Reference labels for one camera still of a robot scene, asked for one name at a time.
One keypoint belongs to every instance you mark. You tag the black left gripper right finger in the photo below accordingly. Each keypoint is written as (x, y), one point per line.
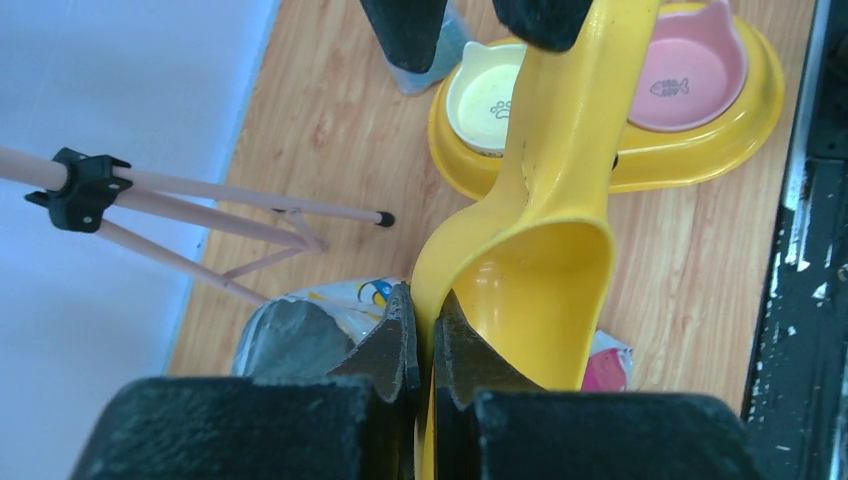
(492, 422)

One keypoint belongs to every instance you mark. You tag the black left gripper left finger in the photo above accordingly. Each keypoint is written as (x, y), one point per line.
(355, 422)

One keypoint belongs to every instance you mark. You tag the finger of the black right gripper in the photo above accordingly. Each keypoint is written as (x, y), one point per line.
(407, 30)
(550, 25)

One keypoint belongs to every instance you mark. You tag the pet food bag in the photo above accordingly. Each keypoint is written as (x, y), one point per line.
(307, 333)

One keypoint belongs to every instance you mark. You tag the yellow plastic scoop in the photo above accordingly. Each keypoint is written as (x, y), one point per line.
(531, 263)

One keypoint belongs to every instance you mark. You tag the cream bowl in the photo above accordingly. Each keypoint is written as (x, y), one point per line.
(479, 96)

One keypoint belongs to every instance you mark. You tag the yellow double bowl feeder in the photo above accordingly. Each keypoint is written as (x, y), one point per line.
(646, 159)

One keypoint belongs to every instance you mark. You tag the pink bowl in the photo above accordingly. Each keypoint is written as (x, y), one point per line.
(695, 68)

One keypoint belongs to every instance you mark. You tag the pink tripod stand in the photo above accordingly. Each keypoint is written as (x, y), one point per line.
(76, 190)

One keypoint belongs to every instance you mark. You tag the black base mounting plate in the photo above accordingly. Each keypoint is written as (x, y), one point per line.
(795, 403)

